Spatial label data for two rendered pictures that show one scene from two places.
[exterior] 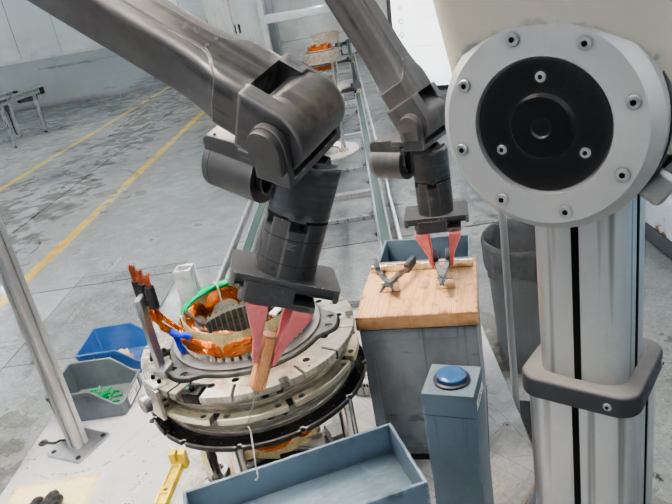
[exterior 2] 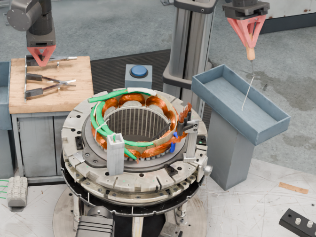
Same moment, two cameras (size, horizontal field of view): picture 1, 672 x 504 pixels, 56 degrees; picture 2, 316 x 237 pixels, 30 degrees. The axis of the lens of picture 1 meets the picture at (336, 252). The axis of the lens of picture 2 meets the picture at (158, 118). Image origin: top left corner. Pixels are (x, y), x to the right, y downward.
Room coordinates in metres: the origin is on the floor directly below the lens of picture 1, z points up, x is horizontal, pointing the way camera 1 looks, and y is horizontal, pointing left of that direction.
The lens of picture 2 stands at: (1.23, 1.01, 1.98)
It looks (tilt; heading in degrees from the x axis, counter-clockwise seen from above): 42 degrees down; 243
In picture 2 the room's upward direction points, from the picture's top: 5 degrees clockwise
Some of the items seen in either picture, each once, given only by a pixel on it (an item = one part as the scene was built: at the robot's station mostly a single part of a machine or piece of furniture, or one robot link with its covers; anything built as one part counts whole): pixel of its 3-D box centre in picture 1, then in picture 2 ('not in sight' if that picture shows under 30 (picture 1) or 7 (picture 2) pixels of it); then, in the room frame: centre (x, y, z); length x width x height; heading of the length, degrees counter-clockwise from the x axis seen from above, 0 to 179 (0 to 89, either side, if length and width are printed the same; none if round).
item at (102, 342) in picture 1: (119, 349); not in sight; (1.40, 0.57, 0.82); 0.16 x 0.14 x 0.07; 88
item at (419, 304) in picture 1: (420, 291); (51, 83); (0.96, -0.13, 1.05); 0.20 x 0.19 x 0.02; 165
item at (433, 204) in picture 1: (434, 199); (39, 22); (0.97, -0.17, 1.21); 0.10 x 0.07 x 0.07; 77
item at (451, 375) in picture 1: (451, 375); (138, 70); (0.73, -0.12, 1.04); 0.04 x 0.04 x 0.01
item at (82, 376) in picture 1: (96, 389); not in sight; (1.23, 0.58, 0.82); 0.16 x 0.14 x 0.07; 86
